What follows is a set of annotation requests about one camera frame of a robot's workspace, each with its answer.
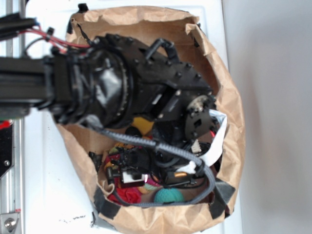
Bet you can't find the yellow sponge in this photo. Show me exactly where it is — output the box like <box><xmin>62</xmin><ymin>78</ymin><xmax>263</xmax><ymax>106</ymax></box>
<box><xmin>131</xmin><ymin>117</ymin><xmax>154</xmax><ymax>136</ymax></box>

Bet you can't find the aluminium frame rail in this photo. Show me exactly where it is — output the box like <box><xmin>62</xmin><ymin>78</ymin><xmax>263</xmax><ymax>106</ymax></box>
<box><xmin>0</xmin><ymin>0</ymin><xmax>27</xmax><ymax>234</ymax></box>

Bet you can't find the grey braided cable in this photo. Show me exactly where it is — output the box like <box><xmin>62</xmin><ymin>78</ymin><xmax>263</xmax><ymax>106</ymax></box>
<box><xmin>87</xmin><ymin>119</ymin><xmax>217</xmax><ymax>208</ymax></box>

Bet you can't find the red cloth toy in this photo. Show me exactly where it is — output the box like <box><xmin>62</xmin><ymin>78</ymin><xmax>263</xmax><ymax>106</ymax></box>
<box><xmin>109</xmin><ymin>182</ymin><xmax>145</xmax><ymax>204</ymax></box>

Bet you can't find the brown paper bag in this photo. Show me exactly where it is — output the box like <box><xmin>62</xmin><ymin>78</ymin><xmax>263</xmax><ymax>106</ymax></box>
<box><xmin>58</xmin><ymin>6</ymin><xmax>246</xmax><ymax>234</ymax></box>

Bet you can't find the green rubber ball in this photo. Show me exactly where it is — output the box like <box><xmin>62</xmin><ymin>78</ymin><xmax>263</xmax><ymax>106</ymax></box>
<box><xmin>154</xmin><ymin>188</ymin><xmax>185</xmax><ymax>203</ymax></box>

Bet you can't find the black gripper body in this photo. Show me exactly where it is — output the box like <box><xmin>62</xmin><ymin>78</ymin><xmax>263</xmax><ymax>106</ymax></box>
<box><xmin>105</xmin><ymin>92</ymin><xmax>223</xmax><ymax>188</ymax></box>

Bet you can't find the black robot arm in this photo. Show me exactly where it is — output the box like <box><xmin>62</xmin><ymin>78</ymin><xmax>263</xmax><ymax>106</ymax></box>
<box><xmin>0</xmin><ymin>34</ymin><xmax>217</xmax><ymax>188</ymax></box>

